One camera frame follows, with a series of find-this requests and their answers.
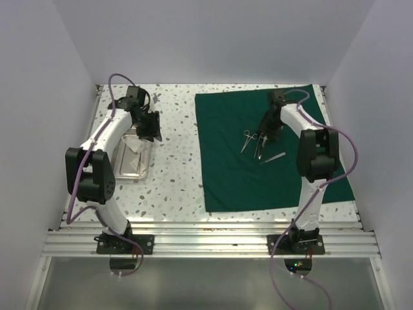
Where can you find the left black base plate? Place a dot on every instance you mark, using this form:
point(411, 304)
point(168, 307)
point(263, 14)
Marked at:
point(109, 244)

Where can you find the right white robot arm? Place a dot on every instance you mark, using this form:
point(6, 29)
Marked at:
point(317, 159)

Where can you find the steel scissors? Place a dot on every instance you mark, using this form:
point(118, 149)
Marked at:
point(261, 142)

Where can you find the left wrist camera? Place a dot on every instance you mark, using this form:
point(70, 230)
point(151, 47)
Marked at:
point(155, 97)

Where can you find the stainless steel tray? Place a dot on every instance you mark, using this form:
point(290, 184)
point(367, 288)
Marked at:
point(122, 157)

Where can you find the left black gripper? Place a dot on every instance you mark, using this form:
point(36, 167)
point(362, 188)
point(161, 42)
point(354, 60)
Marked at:
point(153, 132)

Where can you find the white gauze strip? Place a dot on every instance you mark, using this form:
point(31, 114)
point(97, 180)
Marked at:
point(135, 164)

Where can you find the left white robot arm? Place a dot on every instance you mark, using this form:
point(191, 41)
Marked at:
point(89, 173)

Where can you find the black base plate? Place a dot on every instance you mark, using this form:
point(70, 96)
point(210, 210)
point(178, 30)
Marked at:
point(287, 247)
point(109, 244)

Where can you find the steel forceps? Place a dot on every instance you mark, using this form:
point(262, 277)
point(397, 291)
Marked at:
point(248, 137)

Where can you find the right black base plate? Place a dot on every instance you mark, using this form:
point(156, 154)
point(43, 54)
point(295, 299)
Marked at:
point(287, 247)

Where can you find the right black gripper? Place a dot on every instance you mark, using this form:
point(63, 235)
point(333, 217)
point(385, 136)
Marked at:
point(273, 135)

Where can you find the steel tweezers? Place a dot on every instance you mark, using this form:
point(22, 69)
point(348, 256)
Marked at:
point(274, 158)

